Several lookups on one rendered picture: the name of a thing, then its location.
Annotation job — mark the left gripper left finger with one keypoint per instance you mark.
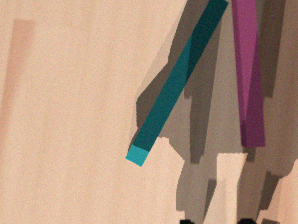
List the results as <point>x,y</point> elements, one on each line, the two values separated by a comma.
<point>185,221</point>

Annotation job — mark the turquoise rod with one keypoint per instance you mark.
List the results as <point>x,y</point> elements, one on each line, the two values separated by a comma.
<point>176,81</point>

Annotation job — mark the pink rod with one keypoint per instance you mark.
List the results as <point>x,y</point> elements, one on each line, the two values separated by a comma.
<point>248,73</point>

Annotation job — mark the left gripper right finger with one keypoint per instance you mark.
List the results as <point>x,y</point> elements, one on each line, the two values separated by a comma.
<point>246,221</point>

